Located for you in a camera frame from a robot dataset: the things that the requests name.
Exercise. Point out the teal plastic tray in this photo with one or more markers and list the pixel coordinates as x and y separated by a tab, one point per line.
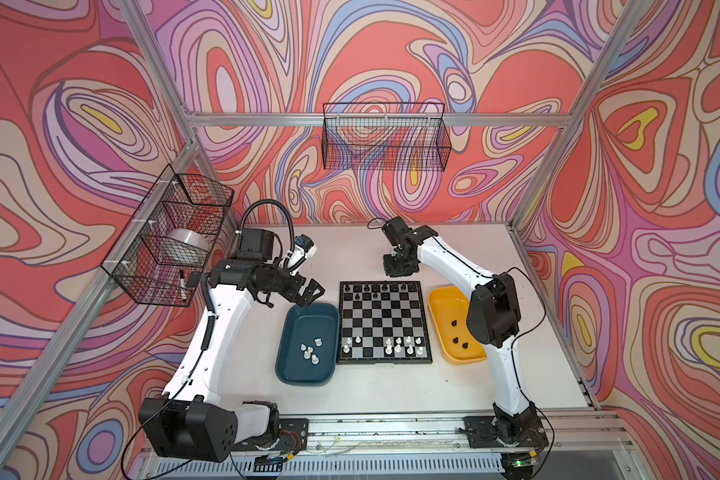
308	345

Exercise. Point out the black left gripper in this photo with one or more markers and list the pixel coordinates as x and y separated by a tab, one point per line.
293	295

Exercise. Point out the black wire basket back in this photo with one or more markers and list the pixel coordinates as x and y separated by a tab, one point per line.
385	136

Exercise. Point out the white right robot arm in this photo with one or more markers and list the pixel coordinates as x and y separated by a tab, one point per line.
492	319

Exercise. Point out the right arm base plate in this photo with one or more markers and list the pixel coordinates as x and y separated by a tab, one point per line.
504	432

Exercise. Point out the yellow plastic tray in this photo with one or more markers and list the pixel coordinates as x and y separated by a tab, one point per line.
448	308

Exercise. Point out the black wire basket left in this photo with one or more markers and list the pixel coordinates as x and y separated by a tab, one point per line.
144	262

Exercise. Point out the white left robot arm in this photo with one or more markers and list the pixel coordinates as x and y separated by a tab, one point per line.
187	421

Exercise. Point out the black marker pen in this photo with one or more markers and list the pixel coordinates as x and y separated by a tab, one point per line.
182	287

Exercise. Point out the black white chess board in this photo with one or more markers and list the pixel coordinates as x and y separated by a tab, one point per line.
383	322

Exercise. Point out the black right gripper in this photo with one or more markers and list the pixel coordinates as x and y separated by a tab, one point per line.
392	271

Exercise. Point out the silver tape roll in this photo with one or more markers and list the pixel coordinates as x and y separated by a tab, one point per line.
190	237

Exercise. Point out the black wire basket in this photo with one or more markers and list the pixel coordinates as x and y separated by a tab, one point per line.
385	136
144	262

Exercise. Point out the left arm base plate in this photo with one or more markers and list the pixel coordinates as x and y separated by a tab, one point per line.
288	436

